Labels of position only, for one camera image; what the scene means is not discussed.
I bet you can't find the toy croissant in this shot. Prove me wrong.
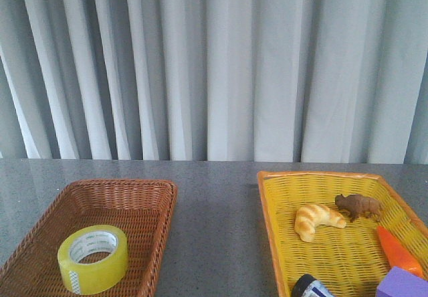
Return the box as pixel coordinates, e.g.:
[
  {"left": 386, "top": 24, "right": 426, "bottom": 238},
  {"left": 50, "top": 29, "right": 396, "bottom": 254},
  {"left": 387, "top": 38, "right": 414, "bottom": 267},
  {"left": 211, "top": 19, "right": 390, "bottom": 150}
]
[{"left": 294, "top": 203, "right": 346, "bottom": 243}]

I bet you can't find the purple foam block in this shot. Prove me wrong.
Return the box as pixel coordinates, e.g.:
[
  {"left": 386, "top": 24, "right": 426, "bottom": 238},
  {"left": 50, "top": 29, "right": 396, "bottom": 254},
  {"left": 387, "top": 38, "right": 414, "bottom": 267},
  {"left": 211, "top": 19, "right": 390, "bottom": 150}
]
[{"left": 375, "top": 267, "right": 428, "bottom": 297}]

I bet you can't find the brown toy bison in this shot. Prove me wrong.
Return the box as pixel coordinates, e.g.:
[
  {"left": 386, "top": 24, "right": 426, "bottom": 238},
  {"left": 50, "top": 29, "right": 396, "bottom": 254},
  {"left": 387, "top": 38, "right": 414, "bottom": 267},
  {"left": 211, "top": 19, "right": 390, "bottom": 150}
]
[{"left": 334, "top": 194, "right": 383, "bottom": 222}]

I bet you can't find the grey pleated curtain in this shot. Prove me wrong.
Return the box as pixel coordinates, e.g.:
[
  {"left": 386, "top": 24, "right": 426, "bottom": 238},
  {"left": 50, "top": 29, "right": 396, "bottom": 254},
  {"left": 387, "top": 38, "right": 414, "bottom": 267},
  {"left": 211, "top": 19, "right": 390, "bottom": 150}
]
[{"left": 1, "top": 0, "right": 427, "bottom": 164}]

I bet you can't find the orange toy carrot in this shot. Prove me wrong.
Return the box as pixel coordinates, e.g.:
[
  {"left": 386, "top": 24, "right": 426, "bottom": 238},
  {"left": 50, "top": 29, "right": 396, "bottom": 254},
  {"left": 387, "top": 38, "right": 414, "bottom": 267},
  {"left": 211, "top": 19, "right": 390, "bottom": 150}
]
[{"left": 376, "top": 225, "right": 424, "bottom": 279}]

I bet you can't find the yellow orange-rimmed basket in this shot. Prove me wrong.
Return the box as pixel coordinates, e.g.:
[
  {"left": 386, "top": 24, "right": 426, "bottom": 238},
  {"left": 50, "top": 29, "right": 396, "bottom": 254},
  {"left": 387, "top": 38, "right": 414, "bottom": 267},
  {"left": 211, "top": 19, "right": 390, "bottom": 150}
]
[{"left": 257, "top": 171, "right": 427, "bottom": 296}]

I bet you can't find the black capped blue bottle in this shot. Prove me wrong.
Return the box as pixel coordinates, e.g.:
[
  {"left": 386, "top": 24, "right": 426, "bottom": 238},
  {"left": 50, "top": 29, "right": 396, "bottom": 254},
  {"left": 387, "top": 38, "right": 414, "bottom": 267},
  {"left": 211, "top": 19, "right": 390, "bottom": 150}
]
[{"left": 291, "top": 274, "right": 334, "bottom": 297}]

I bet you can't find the yellow packing tape roll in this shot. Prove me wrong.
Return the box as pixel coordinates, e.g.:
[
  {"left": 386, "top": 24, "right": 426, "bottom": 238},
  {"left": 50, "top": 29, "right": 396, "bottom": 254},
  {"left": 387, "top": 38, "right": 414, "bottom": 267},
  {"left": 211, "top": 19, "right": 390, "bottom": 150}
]
[{"left": 57, "top": 225, "right": 128, "bottom": 295}]

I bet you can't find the brown wicker basket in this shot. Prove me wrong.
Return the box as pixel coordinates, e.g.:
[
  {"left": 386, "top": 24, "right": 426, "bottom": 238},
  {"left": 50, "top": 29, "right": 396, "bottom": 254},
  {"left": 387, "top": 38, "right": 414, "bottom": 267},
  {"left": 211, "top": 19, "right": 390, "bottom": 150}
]
[{"left": 1, "top": 179, "right": 178, "bottom": 296}]

